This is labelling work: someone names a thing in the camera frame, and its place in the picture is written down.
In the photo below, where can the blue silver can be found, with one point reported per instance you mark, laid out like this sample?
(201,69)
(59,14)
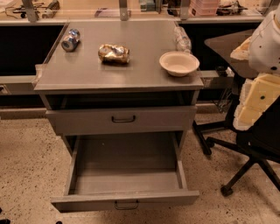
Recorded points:
(71,40)

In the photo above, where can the crushed orange can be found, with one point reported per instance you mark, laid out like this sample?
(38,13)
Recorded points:
(114,54)

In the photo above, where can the open grey drawer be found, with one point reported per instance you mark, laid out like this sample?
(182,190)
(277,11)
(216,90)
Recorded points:
(125,172)

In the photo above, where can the closed upper grey drawer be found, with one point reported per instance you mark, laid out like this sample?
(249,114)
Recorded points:
(75,122)

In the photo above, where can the pink storage bin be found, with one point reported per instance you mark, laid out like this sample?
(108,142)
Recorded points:
(204,7)

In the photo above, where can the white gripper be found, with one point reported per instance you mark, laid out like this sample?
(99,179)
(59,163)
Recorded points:
(266,48)

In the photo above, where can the clear plastic water bottle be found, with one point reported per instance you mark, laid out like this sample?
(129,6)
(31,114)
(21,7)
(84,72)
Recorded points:
(182,41)

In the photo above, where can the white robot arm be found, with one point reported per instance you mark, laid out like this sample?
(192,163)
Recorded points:
(263,50)

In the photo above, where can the black office chair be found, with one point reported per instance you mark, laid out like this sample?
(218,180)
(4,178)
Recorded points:
(261,143)

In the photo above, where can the grey drawer cabinet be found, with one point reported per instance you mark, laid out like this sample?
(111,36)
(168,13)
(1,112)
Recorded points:
(79,80)

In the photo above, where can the white paper bowl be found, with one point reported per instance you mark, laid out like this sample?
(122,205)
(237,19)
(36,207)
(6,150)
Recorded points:
(179,64)

